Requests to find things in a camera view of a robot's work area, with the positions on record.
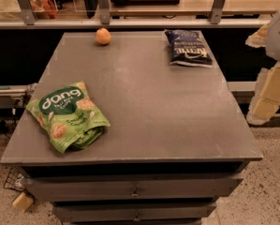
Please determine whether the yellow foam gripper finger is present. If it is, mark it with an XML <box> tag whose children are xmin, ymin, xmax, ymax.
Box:
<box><xmin>246</xmin><ymin>62</ymin><xmax>280</xmax><ymax>125</ymax></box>
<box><xmin>245</xmin><ymin>23</ymin><xmax>269</xmax><ymax>48</ymax></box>

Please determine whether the green rice chip bag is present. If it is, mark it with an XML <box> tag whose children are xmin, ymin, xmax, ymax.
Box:
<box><xmin>27</xmin><ymin>82</ymin><xmax>111</xmax><ymax>154</ymax></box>

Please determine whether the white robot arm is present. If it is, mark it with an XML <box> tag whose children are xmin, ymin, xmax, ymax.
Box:
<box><xmin>245</xmin><ymin>9</ymin><xmax>280</xmax><ymax>125</ymax></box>

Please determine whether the dark blue chip bag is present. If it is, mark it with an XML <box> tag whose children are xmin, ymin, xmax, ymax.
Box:
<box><xmin>165</xmin><ymin>29</ymin><xmax>213</xmax><ymax>68</ymax></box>

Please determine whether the orange white plastic bag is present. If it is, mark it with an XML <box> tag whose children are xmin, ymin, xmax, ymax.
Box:
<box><xmin>29</xmin><ymin>0</ymin><xmax>57</xmax><ymax>19</ymax></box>

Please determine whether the grey drawer cabinet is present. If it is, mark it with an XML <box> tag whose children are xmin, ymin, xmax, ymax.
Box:
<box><xmin>1</xmin><ymin>31</ymin><xmax>262</xmax><ymax>225</ymax></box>

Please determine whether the orange fruit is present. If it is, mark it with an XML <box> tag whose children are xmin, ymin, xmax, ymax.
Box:
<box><xmin>96</xmin><ymin>28</ymin><xmax>111</xmax><ymax>45</ymax></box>

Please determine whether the lower grey drawer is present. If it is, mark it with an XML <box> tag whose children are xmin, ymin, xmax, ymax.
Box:
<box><xmin>53</xmin><ymin>202</ymin><xmax>216</xmax><ymax>222</ymax></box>

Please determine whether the grey drawer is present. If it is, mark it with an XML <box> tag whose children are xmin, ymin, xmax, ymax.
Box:
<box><xmin>53</xmin><ymin>202</ymin><xmax>216</xmax><ymax>222</ymax></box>
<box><xmin>22</xmin><ymin>173</ymin><xmax>243</xmax><ymax>202</ymax></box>

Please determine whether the upper grey drawer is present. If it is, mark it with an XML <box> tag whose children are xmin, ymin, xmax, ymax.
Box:
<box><xmin>22</xmin><ymin>173</ymin><xmax>243</xmax><ymax>202</ymax></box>

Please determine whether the yellow sponge block on floor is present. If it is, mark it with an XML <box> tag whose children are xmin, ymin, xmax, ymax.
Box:
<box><xmin>12</xmin><ymin>192</ymin><xmax>34</xmax><ymax>213</ymax></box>

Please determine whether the metal shelf rail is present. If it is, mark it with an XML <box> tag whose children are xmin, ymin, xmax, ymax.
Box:
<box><xmin>0</xmin><ymin>0</ymin><xmax>272</xmax><ymax>30</ymax></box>

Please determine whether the black wire basket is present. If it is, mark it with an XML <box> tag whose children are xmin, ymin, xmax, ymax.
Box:
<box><xmin>3</xmin><ymin>168</ymin><xmax>24</xmax><ymax>192</ymax></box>

